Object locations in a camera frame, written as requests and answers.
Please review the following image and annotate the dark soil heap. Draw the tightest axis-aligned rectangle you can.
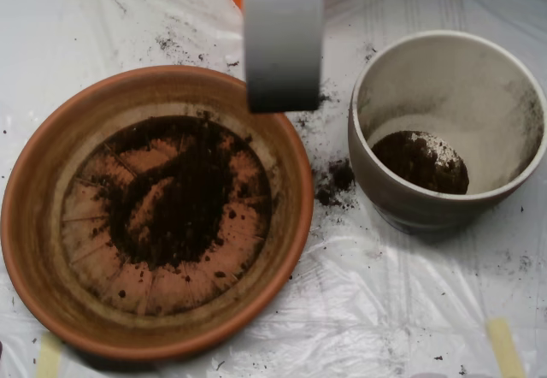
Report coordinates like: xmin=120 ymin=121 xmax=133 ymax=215
xmin=371 ymin=130 xmax=470 ymax=195

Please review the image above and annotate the clear plastic cover sheet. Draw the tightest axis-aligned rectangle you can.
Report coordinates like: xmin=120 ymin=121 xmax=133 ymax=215
xmin=0 ymin=0 xmax=547 ymax=378

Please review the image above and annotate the white ceramic plant pot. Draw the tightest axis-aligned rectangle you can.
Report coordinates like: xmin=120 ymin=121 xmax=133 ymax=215
xmin=347 ymin=30 xmax=547 ymax=236

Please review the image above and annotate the spilled soil patch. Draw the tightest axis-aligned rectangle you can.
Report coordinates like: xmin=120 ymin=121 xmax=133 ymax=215
xmin=314 ymin=158 xmax=358 ymax=208

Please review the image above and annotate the dark soil pile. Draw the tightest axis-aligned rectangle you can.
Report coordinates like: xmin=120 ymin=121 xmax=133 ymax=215
xmin=96 ymin=115 xmax=257 ymax=270

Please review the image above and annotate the beige masking tape strip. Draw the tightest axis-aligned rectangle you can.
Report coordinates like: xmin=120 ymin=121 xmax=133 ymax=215
xmin=486 ymin=316 xmax=526 ymax=378
xmin=36 ymin=333 xmax=64 ymax=378

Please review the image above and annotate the terracotta clay saucer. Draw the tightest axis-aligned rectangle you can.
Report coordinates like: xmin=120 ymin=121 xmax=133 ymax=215
xmin=0 ymin=64 xmax=315 ymax=363

